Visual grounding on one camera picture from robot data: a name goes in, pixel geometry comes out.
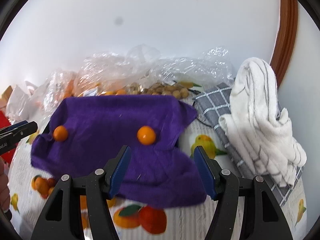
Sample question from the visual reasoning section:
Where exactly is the purple towel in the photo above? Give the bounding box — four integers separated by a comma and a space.
31, 95, 207, 209

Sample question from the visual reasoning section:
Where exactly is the large orange mandarin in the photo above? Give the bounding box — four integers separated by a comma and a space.
34, 177, 49, 199

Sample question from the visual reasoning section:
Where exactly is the person's left hand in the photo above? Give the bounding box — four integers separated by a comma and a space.
0, 158, 10, 211

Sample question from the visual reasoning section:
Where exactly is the clear bag of kumquats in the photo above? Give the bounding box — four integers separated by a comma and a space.
74, 53, 150, 96

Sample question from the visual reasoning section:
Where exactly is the oval orange kumquat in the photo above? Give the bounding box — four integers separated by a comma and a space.
137, 126, 156, 145

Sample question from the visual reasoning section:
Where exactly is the red paper bag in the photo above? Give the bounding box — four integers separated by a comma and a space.
1, 112, 16, 165

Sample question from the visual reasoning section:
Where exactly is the clear bag of oranges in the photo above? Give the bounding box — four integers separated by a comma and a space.
30, 69, 76, 113

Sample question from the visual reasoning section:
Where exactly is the white plastic bag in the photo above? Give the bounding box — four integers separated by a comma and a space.
5, 85, 36, 123

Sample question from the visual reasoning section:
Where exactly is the clear bag of longans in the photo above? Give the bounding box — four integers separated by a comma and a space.
126, 45, 234, 95

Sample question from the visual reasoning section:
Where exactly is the brown door frame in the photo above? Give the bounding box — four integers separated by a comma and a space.
270, 0, 298, 87

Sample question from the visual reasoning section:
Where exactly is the small orange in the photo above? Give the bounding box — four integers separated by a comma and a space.
53, 125, 68, 142

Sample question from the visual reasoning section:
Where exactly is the white striped towel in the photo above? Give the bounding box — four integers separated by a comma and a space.
218, 56, 308, 189

